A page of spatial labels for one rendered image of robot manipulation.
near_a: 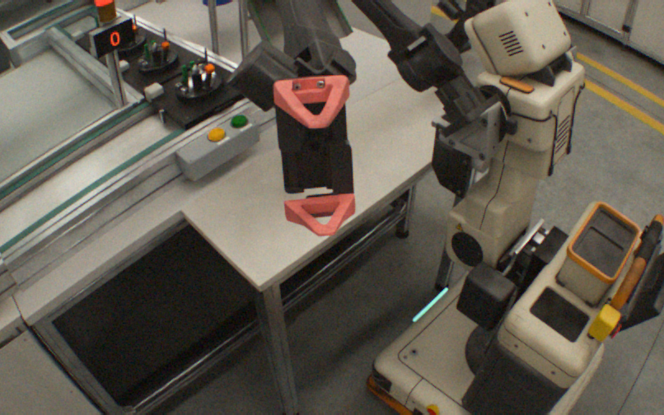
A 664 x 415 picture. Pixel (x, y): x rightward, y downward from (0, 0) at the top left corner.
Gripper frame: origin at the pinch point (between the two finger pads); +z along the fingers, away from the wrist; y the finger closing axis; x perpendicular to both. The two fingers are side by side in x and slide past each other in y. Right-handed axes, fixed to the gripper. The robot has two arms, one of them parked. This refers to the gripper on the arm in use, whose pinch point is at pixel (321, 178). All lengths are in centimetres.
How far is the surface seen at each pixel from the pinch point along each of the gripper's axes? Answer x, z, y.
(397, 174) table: 22, -75, -37
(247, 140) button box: -12, -82, -27
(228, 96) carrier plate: -17, -94, -18
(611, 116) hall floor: 219, -238, -83
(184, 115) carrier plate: -29, -88, -20
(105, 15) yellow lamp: -47, -86, 12
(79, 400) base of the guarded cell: -74, -51, -87
